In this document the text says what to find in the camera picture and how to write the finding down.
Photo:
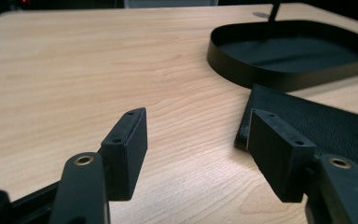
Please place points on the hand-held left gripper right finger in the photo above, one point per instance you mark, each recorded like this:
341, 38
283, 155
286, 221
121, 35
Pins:
276, 152

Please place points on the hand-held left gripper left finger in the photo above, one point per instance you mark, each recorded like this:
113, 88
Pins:
124, 155

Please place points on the black leather wallet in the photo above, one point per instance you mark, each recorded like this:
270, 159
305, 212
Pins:
323, 124

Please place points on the black oval tray with post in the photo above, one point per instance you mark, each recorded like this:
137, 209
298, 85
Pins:
276, 77

